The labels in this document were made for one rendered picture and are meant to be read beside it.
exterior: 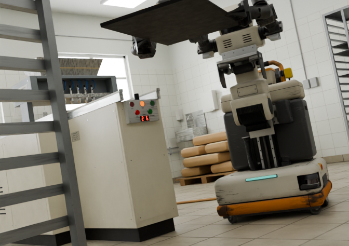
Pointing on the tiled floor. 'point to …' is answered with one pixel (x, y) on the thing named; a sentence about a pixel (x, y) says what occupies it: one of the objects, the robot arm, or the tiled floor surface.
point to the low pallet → (202, 178)
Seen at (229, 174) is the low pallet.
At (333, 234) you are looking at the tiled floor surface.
